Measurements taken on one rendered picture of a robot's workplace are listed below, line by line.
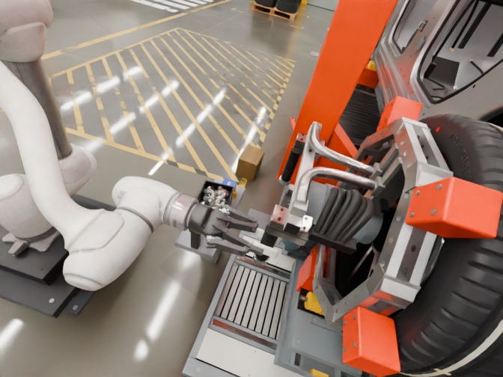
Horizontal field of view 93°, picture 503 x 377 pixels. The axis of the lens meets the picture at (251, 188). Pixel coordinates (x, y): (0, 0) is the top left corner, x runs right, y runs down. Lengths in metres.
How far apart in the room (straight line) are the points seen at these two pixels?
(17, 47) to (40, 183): 0.40
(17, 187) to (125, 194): 0.54
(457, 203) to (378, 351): 0.29
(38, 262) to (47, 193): 0.66
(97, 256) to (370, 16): 0.96
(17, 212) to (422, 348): 1.19
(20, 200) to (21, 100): 0.49
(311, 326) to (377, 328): 0.70
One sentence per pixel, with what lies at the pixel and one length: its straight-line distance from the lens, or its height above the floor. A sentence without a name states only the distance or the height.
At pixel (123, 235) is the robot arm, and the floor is 0.87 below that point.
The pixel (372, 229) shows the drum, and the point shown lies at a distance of 0.71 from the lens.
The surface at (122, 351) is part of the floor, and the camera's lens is 1.40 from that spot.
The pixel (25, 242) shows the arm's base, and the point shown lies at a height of 0.40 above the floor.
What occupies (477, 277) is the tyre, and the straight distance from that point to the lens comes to 0.51.
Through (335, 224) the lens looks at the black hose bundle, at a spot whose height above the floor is 1.00.
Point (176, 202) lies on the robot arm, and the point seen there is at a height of 0.87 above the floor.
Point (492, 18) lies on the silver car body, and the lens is 3.21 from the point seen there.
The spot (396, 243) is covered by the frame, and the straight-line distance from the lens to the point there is 0.50.
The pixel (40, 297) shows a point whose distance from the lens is 1.25.
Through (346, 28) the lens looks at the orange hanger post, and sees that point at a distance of 0.96.
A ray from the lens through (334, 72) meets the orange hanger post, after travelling 0.98.
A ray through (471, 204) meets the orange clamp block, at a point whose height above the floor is 1.15.
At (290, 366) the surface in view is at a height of 0.17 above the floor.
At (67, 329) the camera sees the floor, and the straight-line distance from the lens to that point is 1.50.
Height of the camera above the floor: 1.34
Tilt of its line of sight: 45 degrees down
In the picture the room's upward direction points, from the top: 15 degrees clockwise
